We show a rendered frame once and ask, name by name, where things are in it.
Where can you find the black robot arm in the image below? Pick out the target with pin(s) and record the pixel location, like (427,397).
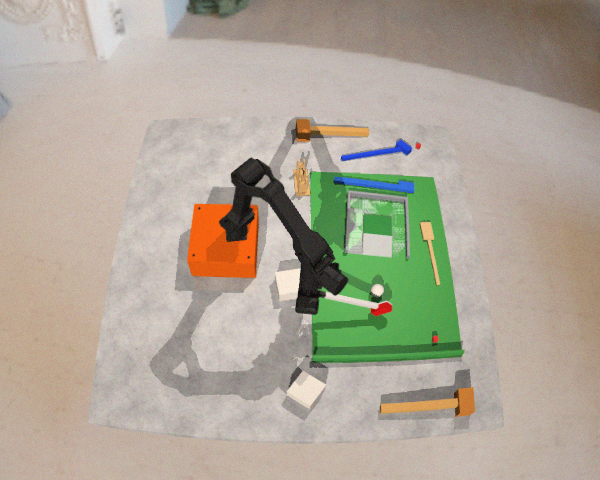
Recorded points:
(308,245)

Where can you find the green rectangular mat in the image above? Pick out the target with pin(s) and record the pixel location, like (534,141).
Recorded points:
(421,309)

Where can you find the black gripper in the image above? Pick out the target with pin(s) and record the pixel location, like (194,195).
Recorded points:
(307,301)

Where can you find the orange mallet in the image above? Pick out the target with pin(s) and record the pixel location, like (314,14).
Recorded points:
(463,403)
(304,130)

